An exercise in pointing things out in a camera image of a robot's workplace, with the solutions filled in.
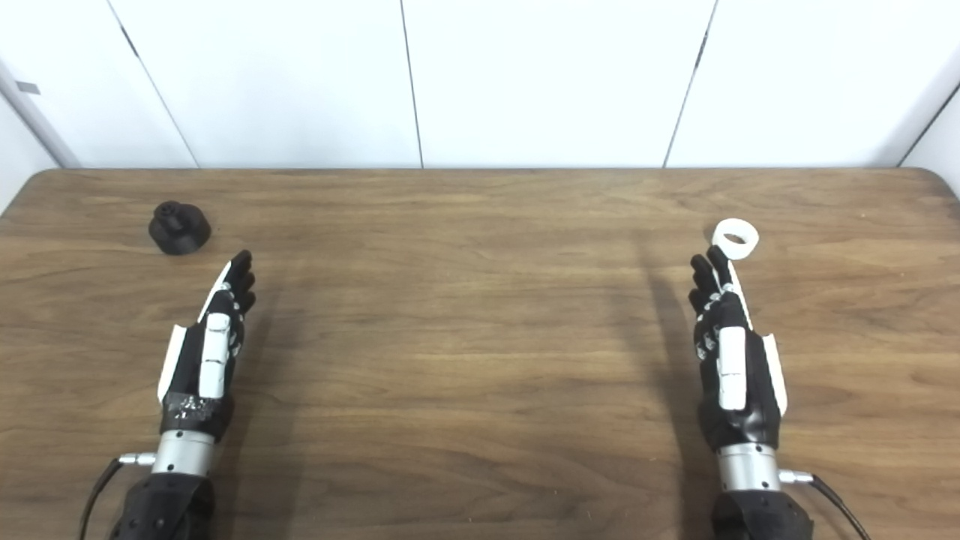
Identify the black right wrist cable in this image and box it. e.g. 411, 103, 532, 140
778, 469, 872, 540

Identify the grey wall corner post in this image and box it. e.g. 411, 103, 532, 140
0, 60, 82, 169

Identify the white plastic ring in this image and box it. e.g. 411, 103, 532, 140
711, 218, 760, 262

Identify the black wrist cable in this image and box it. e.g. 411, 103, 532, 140
778, 469, 872, 540
79, 452, 157, 540

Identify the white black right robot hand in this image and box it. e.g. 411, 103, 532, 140
688, 244, 788, 453

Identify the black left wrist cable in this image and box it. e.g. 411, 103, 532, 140
79, 452, 157, 540

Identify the round black plastic part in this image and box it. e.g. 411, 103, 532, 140
148, 200, 212, 256

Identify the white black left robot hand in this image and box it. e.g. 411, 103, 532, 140
156, 250, 257, 443

